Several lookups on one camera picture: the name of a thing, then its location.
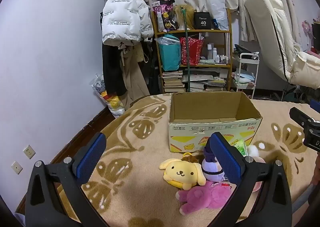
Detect pink bear plush toy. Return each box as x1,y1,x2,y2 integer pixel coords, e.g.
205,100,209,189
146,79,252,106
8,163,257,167
175,179,237,215

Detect white and pink plush toy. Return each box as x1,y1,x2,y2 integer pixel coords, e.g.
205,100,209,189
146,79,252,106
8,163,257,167
246,144,267,192

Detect teal paper bag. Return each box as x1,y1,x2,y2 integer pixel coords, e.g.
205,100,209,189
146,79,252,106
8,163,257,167
155,35,182,71

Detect wooden shelf unit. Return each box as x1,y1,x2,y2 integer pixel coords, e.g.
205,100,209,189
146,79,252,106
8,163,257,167
150,7,232,93

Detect group of cosmetic bottles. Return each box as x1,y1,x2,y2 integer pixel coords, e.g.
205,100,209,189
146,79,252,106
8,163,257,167
200,43,229,65

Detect green pole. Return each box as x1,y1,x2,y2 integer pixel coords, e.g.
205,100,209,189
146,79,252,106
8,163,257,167
182,9,192,92

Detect beige trousers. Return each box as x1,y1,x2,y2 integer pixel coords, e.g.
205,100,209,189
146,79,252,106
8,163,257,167
119,45,150,109

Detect white trolley cart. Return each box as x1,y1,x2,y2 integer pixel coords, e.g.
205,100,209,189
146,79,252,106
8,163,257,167
231,45,260,99

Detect green tissue packet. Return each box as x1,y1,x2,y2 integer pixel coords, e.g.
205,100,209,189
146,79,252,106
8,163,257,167
230,139,249,157

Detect beige butterfly pattern blanket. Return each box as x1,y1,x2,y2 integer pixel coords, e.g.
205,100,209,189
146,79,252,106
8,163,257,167
15,92,320,227

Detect white plastic bag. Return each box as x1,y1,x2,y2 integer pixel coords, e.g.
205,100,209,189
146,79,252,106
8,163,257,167
207,0,229,30

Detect plastic bag of toys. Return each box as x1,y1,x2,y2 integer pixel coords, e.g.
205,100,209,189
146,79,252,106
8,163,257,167
92,74,127,117

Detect pile of papers and magazines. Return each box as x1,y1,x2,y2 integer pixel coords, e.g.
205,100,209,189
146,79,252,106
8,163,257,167
182,68,228,92

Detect purple plush toy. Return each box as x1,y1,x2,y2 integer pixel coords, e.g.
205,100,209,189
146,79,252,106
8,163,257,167
201,140,229,182

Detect printed cardboard box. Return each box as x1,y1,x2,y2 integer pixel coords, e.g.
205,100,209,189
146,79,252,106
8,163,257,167
168,92,263,153

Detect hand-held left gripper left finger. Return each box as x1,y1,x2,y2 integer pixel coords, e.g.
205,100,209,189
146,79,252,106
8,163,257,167
25,131,110,227

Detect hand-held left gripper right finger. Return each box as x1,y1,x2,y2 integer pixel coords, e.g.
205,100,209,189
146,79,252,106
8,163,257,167
209,131,293,227

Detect black coat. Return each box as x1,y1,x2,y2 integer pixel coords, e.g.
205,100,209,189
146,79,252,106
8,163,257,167
101,42,128,96

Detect white puffer jacket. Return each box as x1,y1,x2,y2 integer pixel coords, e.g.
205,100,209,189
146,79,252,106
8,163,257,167
100,0,154,46

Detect red gift bag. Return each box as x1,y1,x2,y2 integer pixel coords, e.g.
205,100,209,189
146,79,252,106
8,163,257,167
179,37,204,66

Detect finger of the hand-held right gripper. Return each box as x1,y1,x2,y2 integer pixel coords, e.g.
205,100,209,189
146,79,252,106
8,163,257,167
309,99,320,114
289,107,313,128

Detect white wall outlet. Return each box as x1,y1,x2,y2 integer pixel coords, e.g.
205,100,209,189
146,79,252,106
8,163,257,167
11,161,23,174
23,145,36,159

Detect stack of books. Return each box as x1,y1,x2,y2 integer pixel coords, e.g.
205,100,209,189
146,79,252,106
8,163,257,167
162,70,185,93

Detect blonde wig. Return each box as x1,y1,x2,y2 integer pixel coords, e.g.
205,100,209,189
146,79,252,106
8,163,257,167
174,4,195,30

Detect black box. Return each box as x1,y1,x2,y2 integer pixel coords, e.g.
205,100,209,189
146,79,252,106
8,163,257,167
194,12,213,30

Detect cream recliner chair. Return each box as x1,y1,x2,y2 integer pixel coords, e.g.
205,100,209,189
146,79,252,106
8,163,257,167
244,0,320,90

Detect person's right hand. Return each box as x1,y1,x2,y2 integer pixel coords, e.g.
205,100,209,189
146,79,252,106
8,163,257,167
311,153,320,186

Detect colourful printed bag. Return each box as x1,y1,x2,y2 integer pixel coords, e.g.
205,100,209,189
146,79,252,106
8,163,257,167
151,0,177,31

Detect yellow dog plush toy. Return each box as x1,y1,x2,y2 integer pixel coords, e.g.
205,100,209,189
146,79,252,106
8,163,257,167
159,152,207,190

